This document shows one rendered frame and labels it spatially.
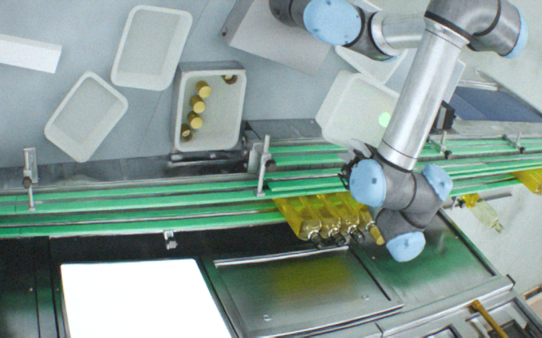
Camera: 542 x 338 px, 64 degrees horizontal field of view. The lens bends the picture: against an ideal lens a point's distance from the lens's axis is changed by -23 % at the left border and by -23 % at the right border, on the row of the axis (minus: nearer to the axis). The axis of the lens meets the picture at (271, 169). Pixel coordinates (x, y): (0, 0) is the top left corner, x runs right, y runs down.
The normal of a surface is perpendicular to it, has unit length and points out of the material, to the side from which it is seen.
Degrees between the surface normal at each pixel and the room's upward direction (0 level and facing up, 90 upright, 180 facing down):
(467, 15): 18
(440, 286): 90
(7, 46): 0
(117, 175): 90
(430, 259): 91
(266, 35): 1
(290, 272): 90
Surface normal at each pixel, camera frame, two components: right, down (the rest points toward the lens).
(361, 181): -0.85, -0.17
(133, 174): 0.14, -0.87
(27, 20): 0.36, 0.50
